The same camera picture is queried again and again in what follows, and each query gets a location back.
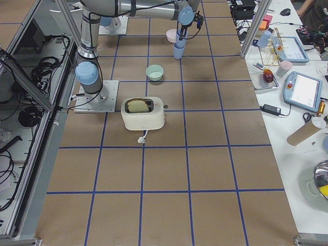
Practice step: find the toaster power plug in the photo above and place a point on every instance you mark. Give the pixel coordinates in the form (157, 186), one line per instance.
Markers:
(142, 139)

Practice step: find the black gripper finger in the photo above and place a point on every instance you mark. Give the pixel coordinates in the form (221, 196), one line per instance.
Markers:
(182, 33)

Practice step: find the blue cup on rack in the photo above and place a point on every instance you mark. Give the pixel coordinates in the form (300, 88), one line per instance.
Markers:
(264, 39)

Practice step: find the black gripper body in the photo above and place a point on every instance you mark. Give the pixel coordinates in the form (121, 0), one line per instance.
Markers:
(182, 31)

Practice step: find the mint green bowl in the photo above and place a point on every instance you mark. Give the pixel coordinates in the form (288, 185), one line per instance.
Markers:
(154, 72)

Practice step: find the bread slice in toaster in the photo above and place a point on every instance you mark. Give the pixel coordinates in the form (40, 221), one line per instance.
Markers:
(137, 106)

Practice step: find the blue cup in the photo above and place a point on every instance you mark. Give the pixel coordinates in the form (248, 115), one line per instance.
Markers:
(178, 51)
(181, 43)
(264, 39)

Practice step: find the cardboard tube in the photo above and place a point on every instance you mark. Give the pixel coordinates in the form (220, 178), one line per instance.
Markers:
(306, 131)

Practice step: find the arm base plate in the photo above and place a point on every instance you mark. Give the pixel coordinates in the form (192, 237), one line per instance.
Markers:
(115, 31)
(104, 102)

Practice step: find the blue teach pendant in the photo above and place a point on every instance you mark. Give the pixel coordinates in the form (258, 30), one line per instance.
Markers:
(289, 48)
(302, 91)

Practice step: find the blue teach pendant near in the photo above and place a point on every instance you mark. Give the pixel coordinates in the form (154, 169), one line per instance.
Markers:
(302, 91)

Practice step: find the blue teach pendant far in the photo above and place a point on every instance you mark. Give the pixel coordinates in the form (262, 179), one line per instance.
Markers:
(289, 48)

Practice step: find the steel mixing bowl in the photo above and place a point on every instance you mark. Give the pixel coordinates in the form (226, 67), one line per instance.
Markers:
(320, 178)

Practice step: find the cream white toaster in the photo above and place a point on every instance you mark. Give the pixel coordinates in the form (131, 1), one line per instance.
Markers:
(152, 120)

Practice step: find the red yellow mango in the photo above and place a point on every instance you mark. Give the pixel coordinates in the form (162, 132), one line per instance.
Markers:
(268, 76)

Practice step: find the white remote control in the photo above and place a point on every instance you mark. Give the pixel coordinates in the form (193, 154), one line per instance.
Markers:
(259, 65)

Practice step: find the pink bowl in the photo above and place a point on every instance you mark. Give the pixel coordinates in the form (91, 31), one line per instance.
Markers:
(171, 35)

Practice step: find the gold wire rack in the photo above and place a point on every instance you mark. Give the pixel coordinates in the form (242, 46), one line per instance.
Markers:
(267, 54)

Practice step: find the black power adapter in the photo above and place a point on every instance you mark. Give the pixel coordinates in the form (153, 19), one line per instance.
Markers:
(270, 109)

